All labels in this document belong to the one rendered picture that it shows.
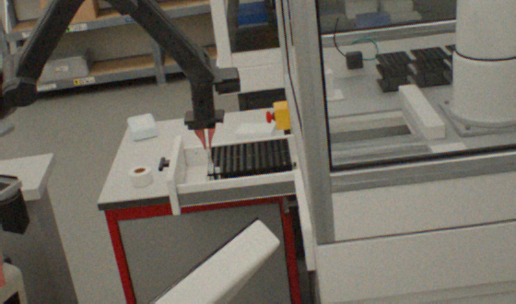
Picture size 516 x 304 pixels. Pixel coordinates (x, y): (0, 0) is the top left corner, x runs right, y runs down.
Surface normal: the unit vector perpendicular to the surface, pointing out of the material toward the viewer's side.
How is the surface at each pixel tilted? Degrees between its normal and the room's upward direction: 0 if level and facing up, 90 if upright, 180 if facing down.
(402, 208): 90
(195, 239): 90
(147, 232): 90
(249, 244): 40
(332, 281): 90
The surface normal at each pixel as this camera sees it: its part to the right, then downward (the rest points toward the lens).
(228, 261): 0.43, -0.62
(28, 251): 0.09, 0.37
